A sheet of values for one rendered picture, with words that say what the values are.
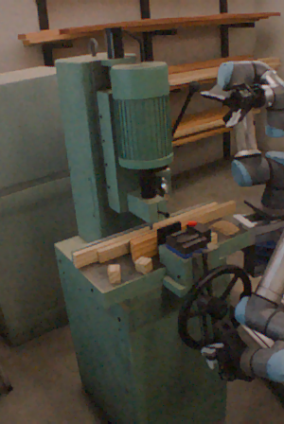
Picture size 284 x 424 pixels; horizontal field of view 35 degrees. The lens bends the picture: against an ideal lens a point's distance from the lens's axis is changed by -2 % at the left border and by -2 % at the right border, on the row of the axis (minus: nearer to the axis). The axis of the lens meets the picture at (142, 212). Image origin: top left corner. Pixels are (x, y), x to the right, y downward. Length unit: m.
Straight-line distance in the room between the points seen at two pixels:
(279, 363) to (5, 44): 3.16
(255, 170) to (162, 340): 0.80
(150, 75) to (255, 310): 0.71
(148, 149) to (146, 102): 0.14
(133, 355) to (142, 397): 0.21
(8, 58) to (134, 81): 2.46
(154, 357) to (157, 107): 0.84
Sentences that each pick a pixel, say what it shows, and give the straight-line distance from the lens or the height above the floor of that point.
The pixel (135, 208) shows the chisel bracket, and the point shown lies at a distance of 1.55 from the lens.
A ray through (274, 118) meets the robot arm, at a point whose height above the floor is 1.27.
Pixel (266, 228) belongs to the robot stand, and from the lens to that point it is 2.02.
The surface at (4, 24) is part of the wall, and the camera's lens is 3.71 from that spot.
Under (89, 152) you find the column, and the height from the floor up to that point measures 1.21.
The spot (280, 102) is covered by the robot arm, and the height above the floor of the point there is 1.33.
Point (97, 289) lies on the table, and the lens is 1.38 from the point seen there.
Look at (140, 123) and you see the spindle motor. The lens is 1.35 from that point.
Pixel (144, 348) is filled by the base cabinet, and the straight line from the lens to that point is 1.57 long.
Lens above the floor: 1.66
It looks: 25 degrees down
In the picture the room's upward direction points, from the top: 5 degrees counter-clockwise
